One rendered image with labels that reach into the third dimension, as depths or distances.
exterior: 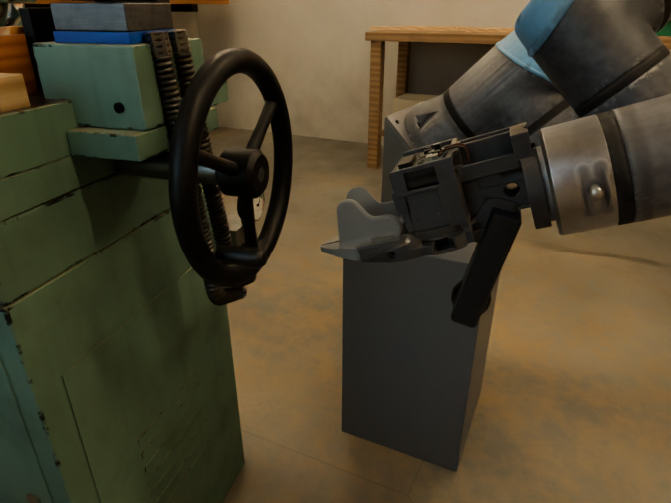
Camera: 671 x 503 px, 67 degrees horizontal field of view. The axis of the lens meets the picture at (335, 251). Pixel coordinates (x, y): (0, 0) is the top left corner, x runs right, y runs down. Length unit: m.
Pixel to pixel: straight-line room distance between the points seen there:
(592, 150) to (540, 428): 1.15
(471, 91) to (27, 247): 0.74
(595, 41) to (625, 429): 1.21
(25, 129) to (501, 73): 0.72
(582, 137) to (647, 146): 0.04
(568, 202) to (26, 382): 0.59
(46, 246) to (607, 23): 0.61
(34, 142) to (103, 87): 0.09
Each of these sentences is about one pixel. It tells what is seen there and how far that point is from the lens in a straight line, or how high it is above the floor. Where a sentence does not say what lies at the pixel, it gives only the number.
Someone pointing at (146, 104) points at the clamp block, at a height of 0.90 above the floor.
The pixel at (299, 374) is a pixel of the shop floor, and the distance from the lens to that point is 1.56.
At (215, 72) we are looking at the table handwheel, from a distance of 0.56.
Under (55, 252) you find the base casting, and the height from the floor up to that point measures 0.74.
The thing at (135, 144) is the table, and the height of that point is 0.86.
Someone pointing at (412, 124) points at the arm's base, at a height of 0.79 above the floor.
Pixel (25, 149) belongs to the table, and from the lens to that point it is 0.63.
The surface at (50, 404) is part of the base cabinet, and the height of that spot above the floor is 0.57.
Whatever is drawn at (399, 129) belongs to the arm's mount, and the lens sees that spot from 1.01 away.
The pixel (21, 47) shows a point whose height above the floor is 0.95.
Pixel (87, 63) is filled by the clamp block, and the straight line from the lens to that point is 0.65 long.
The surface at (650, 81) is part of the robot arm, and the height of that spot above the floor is 0.94.
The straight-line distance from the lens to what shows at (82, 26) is 0.66.
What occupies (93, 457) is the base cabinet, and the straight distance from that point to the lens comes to 0.81.
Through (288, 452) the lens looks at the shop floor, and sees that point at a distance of 1.35.
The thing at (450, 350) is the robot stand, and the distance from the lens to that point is 1.11.
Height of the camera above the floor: 1.00
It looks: 26 degrees down
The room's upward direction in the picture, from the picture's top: straight up
